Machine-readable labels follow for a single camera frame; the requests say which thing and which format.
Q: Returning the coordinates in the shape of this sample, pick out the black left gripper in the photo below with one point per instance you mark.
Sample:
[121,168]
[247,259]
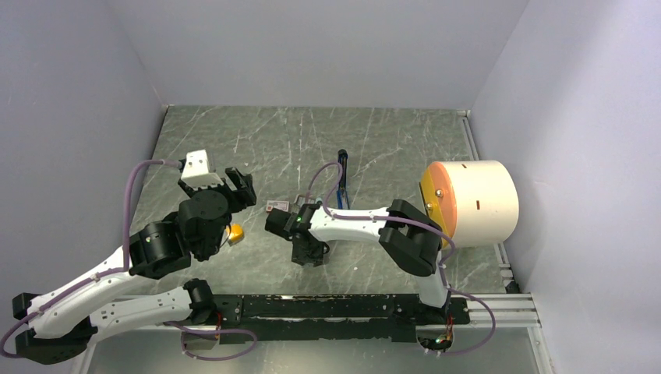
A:
[244,194]

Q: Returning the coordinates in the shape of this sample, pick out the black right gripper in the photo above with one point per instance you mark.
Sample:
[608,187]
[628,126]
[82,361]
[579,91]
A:
[315,257]

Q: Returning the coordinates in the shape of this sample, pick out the red white staple box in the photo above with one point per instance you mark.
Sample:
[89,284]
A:
[277,205]

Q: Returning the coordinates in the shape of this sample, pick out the cardboard staple tray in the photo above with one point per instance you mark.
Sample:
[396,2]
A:
[301,199]

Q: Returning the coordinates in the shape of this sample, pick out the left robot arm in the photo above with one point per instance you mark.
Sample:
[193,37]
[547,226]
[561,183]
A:
[61,324]

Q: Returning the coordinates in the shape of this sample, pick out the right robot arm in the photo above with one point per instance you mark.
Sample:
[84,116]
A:
[407,235]

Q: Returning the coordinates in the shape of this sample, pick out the yellow capped round object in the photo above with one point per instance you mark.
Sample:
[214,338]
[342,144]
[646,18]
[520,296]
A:
[234,234]

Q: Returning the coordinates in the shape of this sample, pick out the white cylinder with coloured lid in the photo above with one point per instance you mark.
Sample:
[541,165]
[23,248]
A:
[474,202]

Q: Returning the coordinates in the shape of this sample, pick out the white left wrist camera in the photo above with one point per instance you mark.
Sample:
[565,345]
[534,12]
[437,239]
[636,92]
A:
[199,171]

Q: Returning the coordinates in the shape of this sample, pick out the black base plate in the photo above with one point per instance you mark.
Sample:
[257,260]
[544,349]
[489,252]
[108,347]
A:
[398,318]

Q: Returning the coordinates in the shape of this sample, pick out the aluminium rail frame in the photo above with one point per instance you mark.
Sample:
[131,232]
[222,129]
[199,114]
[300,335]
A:
[285,150]

